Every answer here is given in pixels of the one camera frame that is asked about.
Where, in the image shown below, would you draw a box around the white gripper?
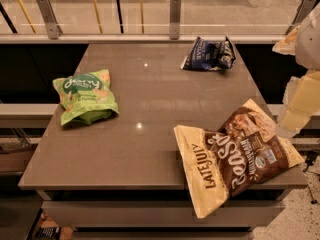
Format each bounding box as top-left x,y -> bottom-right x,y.
272,4 -> 320,138

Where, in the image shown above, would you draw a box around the blue chip bag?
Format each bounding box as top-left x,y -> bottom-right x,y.
180,37 -> 236,71

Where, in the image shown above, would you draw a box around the brown Late July chip bag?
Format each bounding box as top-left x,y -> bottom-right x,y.
174,100 -> 304,219

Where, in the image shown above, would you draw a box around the green rice chip bag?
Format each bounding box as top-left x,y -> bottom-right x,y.
53,69 -> 119,126

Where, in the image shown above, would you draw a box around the yellow pole right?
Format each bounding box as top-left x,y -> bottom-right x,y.
139,0 -> 145,34

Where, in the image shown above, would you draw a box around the yellow pole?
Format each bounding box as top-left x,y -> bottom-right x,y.
139,0 -> 145,34
17,0 -> 37,34
92,0 -> 103,34

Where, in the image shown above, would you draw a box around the black pole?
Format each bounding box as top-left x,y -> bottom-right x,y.
116,0 -> 124,34

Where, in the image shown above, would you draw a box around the yellow pole middle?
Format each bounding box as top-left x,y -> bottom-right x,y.
92,0 -> 103,34

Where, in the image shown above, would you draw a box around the grey lower table shelf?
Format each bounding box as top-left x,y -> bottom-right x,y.
42,200 -> 284,235

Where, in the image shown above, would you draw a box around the dark snack package on floor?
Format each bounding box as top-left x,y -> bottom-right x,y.
35,227 -> 61,240

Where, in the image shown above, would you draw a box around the yellow pole left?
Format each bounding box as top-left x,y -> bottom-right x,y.
17,0 -> 37,34

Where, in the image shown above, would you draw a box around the metal railing bracket right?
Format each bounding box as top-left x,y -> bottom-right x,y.
286,0 -> 317,34

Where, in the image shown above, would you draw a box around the metal railing bracket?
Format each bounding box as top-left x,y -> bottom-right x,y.
36,0 -> 62,39
286,0 -> 317,34
169,0 -> 182,40

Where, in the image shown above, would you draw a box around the metal railing bracket middle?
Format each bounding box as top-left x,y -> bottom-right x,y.
169,0 -> 182,40

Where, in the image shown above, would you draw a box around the metal railing bracket left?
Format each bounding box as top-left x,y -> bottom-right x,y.
36,0 -> 62,39

